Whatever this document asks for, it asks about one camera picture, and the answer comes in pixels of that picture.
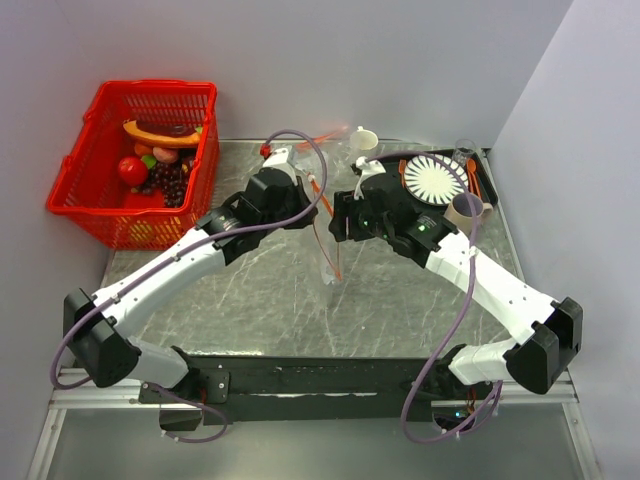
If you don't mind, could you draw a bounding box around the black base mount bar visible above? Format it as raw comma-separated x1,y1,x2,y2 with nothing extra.
137,349,496,431

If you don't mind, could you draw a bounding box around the clear zip bag orange zipper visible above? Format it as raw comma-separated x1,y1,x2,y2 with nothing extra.
294,149,366,301

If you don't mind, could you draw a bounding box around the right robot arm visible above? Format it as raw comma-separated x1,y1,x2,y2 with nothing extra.
329,173,583,398

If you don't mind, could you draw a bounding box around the clear drinking glass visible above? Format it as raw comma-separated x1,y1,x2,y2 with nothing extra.
452,138,476,167

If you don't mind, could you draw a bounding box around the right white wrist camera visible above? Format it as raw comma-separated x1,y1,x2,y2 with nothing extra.
355,156,386,195

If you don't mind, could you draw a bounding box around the purple grapes toy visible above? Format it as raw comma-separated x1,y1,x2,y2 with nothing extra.
131,157,194,208

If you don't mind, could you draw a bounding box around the beige mug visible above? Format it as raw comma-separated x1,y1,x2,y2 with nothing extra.
444,193,494,235

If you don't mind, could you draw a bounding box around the aluminium rail frame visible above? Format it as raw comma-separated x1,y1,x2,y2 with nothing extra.
27,144,599,480

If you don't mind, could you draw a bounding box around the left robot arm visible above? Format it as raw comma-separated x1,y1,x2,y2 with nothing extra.
63,167,320,402

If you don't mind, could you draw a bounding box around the striped white plate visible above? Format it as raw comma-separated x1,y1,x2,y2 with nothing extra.
403,154,468,207

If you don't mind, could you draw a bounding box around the green leaf toy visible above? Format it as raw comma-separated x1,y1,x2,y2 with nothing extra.
140,154,157,169

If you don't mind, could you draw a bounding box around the orange papaya slice toy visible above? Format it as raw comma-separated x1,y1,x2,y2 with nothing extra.
122,120,201,149

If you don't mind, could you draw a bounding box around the orange plastic spoon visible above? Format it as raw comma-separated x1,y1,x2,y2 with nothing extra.
466,158,482,198

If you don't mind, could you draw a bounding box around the pink peach toy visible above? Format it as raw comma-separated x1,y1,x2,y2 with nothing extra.
152,147,179,164

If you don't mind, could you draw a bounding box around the red plastic basket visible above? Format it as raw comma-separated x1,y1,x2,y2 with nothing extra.
47,79,220,250

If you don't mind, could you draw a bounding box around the small orange fruit toy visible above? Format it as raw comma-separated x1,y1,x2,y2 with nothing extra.
134,143,153,157

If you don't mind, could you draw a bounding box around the orange plastic fork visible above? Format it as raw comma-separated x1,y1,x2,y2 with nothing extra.
398,159,407,180

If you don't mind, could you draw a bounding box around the red apple toy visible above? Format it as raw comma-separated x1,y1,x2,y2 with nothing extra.
117,156,149,187

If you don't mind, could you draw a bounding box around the white mug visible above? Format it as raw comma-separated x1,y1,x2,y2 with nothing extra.
349,126,379,152

